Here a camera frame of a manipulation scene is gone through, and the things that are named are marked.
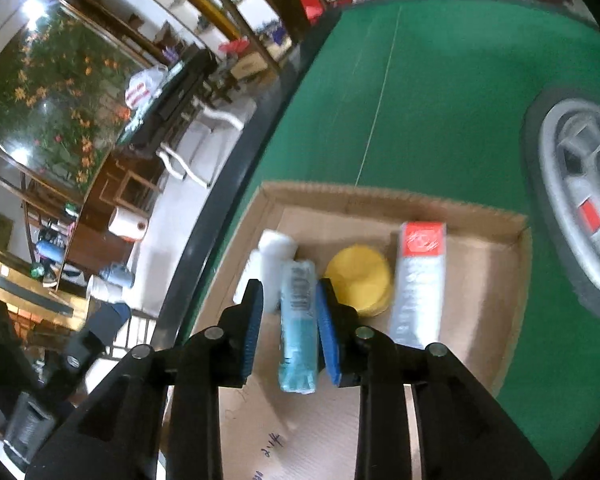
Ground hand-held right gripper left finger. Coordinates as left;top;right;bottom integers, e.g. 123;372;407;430
25;279;264;480

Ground flower wall poster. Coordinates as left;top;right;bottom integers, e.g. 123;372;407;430
0;5;148;196

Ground yellow round container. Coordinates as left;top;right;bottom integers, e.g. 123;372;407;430
326;245;393;317

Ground cardboard box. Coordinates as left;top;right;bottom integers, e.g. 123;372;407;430
167;182;533;480

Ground white paper roll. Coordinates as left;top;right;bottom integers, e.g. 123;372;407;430
108;207;149;242

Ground grey round table dial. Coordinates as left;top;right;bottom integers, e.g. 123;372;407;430
522;85;600;318

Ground light blue tube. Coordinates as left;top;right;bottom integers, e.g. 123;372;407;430
278;259;321;395

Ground white red toothpaste box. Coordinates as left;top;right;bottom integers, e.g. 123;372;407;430
389;221;447;350

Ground black side table white legs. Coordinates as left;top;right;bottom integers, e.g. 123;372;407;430
117;49;246;188

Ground small wooden chair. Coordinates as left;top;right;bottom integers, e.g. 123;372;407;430
99;154;167;213

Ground white plastic bottle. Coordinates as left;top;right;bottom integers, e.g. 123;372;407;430
232;229;298;316

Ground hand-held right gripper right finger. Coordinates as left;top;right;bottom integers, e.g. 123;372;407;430
316;278;553;480

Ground white plastic bag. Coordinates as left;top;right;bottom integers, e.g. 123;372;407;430
124;65;169;109

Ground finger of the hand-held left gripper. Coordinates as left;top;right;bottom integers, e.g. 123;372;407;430
62;302;132;367

